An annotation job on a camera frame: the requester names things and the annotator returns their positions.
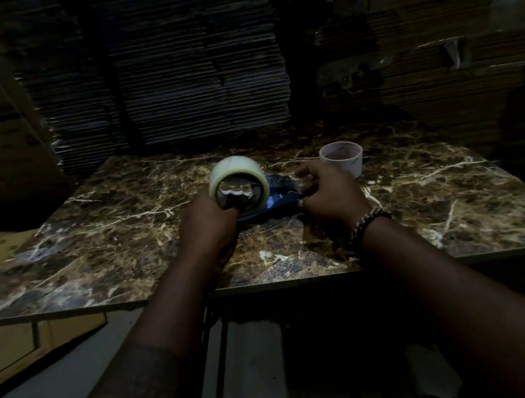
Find person's left hand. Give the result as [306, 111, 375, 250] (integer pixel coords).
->
[170, 186, 255, 267]

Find stack of flattened cardboard sheets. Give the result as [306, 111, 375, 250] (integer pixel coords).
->
[0, 0, 307, 182]

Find clear packing tape roll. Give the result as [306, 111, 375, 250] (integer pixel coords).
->
[203, 151, 275, 218]

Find white paper cup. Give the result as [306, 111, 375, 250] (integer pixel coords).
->
[317, 138, 368, 185]

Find beaded bracelet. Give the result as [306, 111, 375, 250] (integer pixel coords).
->
[343, 205, 397, 254]

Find person's right hand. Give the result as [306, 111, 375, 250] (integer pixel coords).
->
[291, 151, 377, 236]

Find stack of brown cardboard bundles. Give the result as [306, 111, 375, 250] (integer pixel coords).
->
[304, 0, 525, 180]

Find blue foil packet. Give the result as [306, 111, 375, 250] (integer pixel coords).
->
[229, 168, 306, 222]

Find person's right forearm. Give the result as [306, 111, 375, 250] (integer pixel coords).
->
[346, 190, 525, 398]

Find person's left forearm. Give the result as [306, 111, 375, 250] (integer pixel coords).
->
[4, 234, 261, 398]

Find metal table leg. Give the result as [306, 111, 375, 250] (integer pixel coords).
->
[193, 307, 244, 398]

